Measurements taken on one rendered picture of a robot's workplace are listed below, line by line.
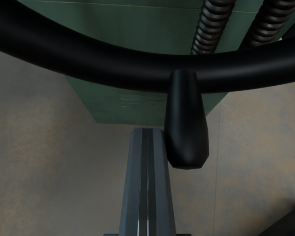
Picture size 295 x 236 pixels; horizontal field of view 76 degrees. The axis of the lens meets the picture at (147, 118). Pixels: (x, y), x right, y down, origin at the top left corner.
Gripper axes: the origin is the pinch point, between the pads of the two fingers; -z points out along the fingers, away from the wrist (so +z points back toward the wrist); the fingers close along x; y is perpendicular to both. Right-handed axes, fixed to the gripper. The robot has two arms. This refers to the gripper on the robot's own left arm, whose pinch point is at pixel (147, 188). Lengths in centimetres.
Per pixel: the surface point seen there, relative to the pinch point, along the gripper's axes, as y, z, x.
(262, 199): -65, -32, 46
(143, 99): -24.7, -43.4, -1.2
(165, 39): -3.0, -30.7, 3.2
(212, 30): 3.4, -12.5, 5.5
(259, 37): 2.7, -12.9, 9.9
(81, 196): -62, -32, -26
